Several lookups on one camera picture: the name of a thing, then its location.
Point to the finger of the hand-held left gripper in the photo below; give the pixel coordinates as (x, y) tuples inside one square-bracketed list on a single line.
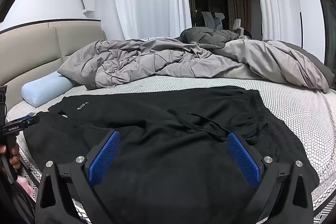
[(32, 120)]

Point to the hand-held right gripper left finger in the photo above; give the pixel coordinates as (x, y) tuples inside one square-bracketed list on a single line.
[(103, 158)]

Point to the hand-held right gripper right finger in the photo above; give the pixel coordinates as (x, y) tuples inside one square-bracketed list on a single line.
[(244, 158)]

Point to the black pants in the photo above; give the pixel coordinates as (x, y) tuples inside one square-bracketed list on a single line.
[(168, 161)]

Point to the person's left hand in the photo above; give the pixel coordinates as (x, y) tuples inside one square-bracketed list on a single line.
[(15, 158)]

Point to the light blue pillow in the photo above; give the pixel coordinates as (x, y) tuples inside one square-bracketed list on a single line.
[(44, 90)]

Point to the pink object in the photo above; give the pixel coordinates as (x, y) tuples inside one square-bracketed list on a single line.
[(25, 188)]

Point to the beige padded headboard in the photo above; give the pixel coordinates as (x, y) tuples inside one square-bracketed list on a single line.
[(34, 48)]

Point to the grey duvet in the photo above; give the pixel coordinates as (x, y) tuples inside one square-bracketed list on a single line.
[(147, 61)]

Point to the white chair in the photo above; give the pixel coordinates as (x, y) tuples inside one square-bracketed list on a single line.
[(237, 26)]

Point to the clothes on drying rack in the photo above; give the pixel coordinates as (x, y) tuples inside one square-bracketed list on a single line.
[(211, 19)]

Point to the brown curtain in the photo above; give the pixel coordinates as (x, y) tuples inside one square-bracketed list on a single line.
[(237, 8)]

